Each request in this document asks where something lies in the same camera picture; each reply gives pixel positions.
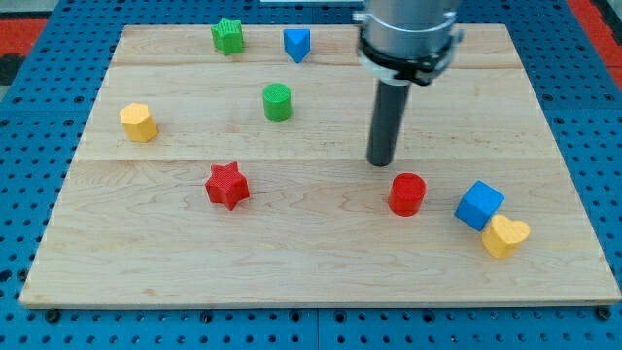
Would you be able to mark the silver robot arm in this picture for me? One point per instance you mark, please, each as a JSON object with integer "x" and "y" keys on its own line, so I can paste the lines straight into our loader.
{"x": 404, "y": 42}

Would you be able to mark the blue cube block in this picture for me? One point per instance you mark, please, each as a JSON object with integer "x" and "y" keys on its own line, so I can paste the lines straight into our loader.
{"x": 478, "y": 205}

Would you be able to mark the red star block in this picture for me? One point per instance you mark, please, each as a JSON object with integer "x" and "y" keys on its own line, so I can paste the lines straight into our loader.
{"x": 227, "y": 185}

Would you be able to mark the green cylinder block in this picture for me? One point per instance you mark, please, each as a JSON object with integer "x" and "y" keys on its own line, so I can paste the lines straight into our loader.
{"x": 277, "y": 102}

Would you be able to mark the wooden board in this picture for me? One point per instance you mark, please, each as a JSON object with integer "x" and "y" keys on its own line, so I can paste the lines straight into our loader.
{"x": 133, "y": 227}

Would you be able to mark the red cylinder block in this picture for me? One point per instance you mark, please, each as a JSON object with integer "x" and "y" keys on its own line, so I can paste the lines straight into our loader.
{"x": 407, "y": 194}

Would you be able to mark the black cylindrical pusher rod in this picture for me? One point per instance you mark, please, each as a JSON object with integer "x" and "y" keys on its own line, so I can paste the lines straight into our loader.
{"x": 389, "y": 105}

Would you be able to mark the blue triangle block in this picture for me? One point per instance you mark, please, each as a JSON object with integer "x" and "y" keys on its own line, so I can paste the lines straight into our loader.
{"x": 297, "y": 43}

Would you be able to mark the green star block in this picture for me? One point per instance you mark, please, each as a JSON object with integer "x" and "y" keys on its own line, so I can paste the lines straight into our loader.
{"x": 227, "y": 36}

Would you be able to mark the yellow hexagon block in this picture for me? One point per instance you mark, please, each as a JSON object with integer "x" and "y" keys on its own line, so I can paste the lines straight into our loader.
{"x": 138, "y": 123}

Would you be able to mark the yellow heart block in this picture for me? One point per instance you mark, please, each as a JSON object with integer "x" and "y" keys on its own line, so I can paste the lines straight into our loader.
{"x": 502, "y": 237}

